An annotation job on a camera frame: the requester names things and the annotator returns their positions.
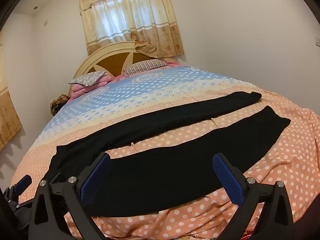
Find striped pillow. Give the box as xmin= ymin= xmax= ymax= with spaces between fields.
xmin=123 ymin=59 xmax=169 ymax=77

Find golden floral side curtain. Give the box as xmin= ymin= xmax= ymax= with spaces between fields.
xmin=0 ymin=37 xmax=22 ymax=153

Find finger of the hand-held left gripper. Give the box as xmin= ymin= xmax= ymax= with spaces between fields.
xmin=12 ymin=174 xmax=32 ymax=197

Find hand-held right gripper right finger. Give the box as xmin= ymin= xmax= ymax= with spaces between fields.
xmin=212 ymin=152 xmax=295 ymax=240

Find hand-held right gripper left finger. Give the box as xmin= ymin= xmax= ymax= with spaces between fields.
xmin=29 ymin=152 xmax=111 ymax=240

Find cream and brown headboard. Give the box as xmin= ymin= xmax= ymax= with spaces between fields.
xmin=69 ymin=41 xmax=175 ymax=98

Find brown patterned bag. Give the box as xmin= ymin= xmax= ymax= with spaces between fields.
xmin=50 ymin=94 xmax=69 ymax=117

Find pink pillow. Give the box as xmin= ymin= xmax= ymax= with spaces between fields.
xmin=71 ymin=76 xmax=118 ymax=98

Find black pants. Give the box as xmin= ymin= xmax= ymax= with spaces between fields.
xmin=49 ymin=92 xmax=292 ymax=217

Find grey patterned pillow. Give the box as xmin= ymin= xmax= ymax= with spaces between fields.
xmin=69 ymin=71 xmax=107 ymax=85

